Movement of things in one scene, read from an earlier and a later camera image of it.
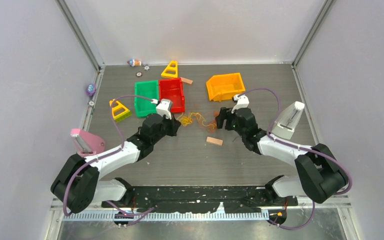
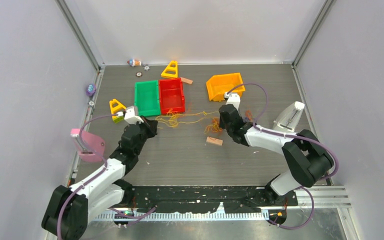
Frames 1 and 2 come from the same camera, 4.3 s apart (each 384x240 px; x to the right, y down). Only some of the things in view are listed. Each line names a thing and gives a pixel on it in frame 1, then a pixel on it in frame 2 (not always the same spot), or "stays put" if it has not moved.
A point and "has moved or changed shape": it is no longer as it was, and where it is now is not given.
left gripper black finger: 174,126 → 151,127
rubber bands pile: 186,120 has moved or changed shape
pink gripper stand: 87,144 stays put
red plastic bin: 172,89 stays put
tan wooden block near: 214,141 stays put
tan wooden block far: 184,80 stays put
